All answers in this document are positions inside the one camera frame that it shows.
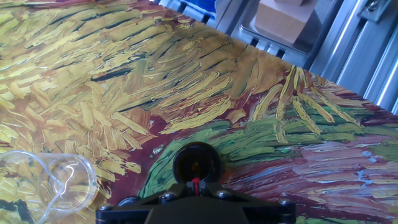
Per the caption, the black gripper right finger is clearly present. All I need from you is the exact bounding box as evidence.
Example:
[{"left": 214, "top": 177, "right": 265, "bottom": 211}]
[{"left": 198, "top": 181, "right": 297, "bottom": 224}]

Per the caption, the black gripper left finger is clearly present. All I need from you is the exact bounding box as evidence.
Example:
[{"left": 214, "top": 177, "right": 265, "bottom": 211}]
[{"left": 95, "top": 182, "right": 196, "bottom": 224}]

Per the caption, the red bulb glass dropper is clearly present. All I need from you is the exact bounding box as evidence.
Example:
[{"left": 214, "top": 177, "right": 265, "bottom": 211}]
[{"left": 190, "top": 177, "right": 202, "bottom": 197}]

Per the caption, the clear beaker with liquid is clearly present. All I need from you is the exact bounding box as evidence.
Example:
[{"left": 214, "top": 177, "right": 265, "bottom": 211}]
[{"left": 0, "top": 150, "right": 99, "bottom": 224}]

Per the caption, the black bottle cap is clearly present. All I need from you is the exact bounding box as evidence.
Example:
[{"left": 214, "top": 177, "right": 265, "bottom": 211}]
[{"left": 117, "top": 195, "right": 140, "bottom": 208}]

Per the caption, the brown glass bottle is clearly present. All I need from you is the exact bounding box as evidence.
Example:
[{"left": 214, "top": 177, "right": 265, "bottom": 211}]
[{"left": 172, "top": 141, "right": 224, "bottom": 185}]

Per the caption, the painted wheatfield print cloth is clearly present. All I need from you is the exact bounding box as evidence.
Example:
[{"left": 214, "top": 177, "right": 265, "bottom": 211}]
[{"left": 0, "top": 0, "right": 398, "bottom": 224}]

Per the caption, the small cardboard box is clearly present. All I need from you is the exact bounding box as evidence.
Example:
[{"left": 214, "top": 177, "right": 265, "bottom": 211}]
[{"left": 254, "top": 0, "right": 320, "bottom": 45}]

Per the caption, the tissue paper pack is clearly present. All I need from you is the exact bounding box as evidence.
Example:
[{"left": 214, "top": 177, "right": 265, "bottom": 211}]
[{"left": 178, "top": 0, "right": 218, "bottom": 19}]

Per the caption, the aluminium corner bracket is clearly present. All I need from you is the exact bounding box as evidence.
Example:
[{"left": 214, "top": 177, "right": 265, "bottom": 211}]
[{"left": 356, "top": 0, "right": 394, "bottom": 24}]

